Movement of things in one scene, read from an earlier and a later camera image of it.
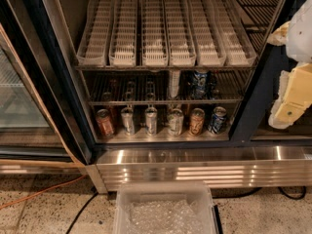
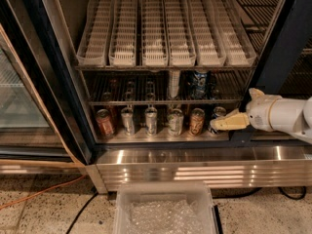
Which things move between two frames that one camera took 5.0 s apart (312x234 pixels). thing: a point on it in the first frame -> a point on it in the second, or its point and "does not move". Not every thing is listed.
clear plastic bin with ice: (164, 208) does not move
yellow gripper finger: (280, 35) -> (234, 120)
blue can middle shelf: (200, 85) does not move
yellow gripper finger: (289, 111) -> (255, 94)
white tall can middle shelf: (174, 82) does not move
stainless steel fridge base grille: (223, 167) does not move
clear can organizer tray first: (95, 44) does not move
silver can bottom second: (128, 120) does not move
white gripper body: (301, 33) -> (258, 112)
